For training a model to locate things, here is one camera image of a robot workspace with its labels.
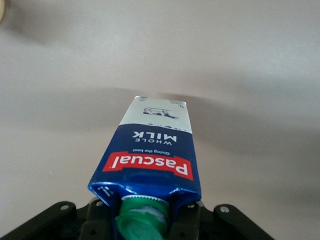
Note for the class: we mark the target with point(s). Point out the round wooden cup stand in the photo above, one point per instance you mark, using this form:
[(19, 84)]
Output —
[(1, 10)]

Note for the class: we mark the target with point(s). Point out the large table cover sheet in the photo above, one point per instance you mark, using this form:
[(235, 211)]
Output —
[(50, 100)]

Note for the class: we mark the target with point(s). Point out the blue white milk carton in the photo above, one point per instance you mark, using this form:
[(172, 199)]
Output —
[(150, 150)]

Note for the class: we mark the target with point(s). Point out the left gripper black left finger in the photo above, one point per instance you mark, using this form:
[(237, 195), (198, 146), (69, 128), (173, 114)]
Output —
[(100, 225)]

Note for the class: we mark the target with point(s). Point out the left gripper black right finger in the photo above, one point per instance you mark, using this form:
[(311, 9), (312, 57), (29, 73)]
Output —
[(187, 225)]

